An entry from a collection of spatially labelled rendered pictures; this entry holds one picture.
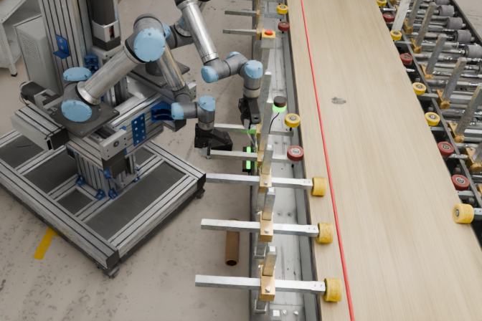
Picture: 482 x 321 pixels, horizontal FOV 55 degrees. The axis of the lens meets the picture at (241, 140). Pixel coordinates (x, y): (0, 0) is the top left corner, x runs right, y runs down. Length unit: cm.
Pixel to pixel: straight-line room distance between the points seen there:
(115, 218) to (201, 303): 69
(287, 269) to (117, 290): 108
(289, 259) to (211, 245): 86
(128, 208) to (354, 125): 141
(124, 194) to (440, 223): 180
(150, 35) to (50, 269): 168
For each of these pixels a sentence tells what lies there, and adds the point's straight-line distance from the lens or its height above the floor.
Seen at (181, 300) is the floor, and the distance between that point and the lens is 278.
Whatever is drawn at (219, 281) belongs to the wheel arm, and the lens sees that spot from 172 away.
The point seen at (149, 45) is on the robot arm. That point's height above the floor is 151.
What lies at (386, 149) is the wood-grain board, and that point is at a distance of 243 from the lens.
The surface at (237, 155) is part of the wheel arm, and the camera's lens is 227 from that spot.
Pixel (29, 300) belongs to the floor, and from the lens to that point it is 292.
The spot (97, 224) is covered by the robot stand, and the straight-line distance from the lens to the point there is 285.
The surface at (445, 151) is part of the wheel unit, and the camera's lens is 255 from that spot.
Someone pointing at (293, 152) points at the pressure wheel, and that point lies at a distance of 226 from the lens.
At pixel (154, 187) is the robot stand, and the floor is 21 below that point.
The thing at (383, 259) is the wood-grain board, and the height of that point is 90.
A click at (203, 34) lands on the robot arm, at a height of 144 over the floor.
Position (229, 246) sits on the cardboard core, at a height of 8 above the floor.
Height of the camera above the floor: 245
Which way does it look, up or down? 43 degrees down
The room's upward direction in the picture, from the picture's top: 6 degrees clockwise
